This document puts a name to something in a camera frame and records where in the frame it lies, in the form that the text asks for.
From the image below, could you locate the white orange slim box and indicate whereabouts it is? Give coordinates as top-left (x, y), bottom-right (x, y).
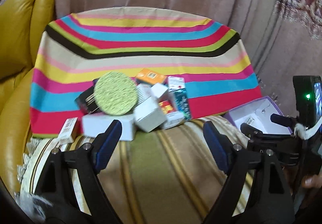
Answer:
top-left (57, 117), bottom-right (79, 145)

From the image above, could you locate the teal foil box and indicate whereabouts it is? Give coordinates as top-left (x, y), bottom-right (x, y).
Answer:
top-left (173, 88), bottom-right (192, 120)

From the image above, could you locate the small white cube box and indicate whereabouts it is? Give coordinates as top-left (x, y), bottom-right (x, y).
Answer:
top-left (151, 83), bottom-right (169, 102)

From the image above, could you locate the black small box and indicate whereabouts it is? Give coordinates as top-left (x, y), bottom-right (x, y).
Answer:
top-left (75, 86), bottom-right (101, 114)

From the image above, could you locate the grey white box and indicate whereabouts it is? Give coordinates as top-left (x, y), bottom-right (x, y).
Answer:
top-left (133, 97), bottom-right (166, 132)

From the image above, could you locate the orange tissue pack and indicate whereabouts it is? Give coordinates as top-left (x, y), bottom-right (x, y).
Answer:
top-left (135, 69), bottom-right (167, 86)

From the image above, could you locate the green round sponge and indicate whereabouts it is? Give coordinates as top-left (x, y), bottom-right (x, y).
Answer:
top-left (93, 71), bottom-right (138, 116)

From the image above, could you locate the red yellow blue box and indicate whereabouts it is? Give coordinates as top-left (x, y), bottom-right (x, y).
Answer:
top-left (159, 100), bottom-right (175, 115)

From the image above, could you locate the white blue medicine box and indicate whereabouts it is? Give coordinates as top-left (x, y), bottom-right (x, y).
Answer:
top-left (168, 76), bottom-right (185, 92)

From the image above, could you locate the white box pink logo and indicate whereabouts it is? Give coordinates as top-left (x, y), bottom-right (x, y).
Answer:
top-left (136, 83), bottom-right (154, 105)

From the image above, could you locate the person right hand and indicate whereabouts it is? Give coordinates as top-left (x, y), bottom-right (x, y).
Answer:
top-left (302, 174), bottom-right (322, 189)

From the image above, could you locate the purple storage box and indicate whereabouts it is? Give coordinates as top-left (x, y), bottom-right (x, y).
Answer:
top-left (223, 96), bottom-right (292, 135)

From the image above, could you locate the rainbow striped cloth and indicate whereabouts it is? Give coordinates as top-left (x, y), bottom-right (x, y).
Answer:
top-left (30, 7), bottom-right (261, 138)

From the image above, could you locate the yellow leather sofa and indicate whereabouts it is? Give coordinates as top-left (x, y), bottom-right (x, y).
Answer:
top-left (1, 0), bottom-right (56, 193)

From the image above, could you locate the black camera with green light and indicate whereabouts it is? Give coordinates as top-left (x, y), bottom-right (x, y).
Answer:
top-left (293, 75), bottom-right (321, 128)

